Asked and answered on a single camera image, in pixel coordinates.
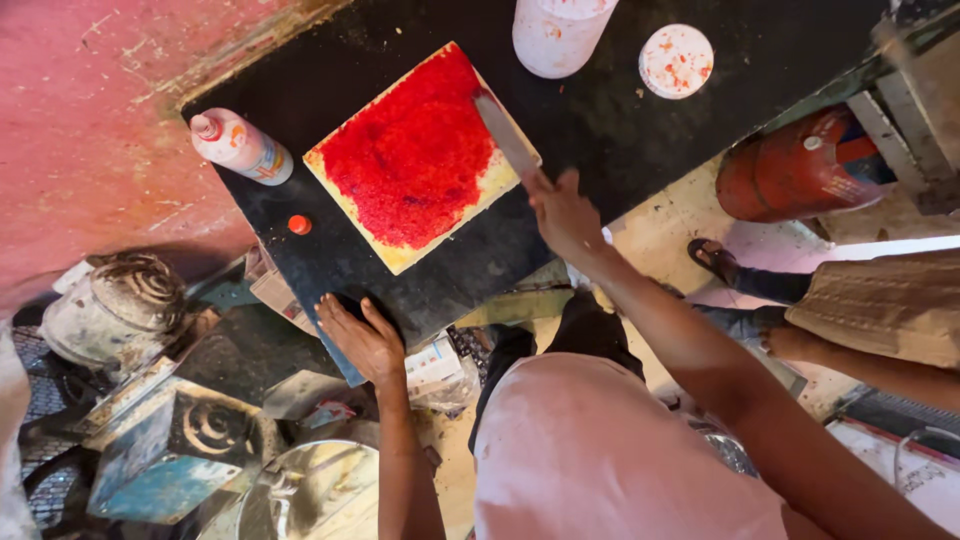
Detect person's right hand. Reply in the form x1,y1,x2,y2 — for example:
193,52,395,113
521,168,613,263

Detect person's left hand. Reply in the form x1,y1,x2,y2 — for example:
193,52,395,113
315,292,408,388

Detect metal spreading knife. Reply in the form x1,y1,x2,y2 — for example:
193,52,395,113
473,93,542,179

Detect folded newspaper stack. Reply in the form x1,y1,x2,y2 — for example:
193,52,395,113
246,246,321,336

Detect plastic bag with paper box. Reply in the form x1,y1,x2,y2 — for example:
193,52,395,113
404,333,483,412

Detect square cake with red jam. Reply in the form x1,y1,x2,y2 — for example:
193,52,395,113
302,41,543,276

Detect white squeeze bottle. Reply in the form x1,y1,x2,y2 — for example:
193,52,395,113
188,107,295,188

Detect steel bowl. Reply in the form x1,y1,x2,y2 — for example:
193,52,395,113
235,438,381,540

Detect blue metal box with spiral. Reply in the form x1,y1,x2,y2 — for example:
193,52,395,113
85,375,265,524

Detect dusty round burner pot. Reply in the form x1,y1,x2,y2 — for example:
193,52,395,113
39,250,190,370

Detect person's black trousers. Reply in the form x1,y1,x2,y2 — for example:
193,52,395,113
468,291,647,454

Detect black mesh crate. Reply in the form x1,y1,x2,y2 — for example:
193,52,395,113
11,324,90,530

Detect person's pink shirt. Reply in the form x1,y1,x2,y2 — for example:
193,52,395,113
472,352,830,540

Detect large white plastic jar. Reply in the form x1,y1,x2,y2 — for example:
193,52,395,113
512,0,621,81

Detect round white jar lid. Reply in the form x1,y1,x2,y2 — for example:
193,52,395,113
638,24,716,102

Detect red gas cylinder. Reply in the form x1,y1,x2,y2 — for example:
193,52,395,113
714,104,899,225

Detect white printed sack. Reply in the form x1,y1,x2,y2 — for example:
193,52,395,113
823,418,960,535

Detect grey metal stand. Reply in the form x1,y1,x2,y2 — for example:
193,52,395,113
846,0,960,217

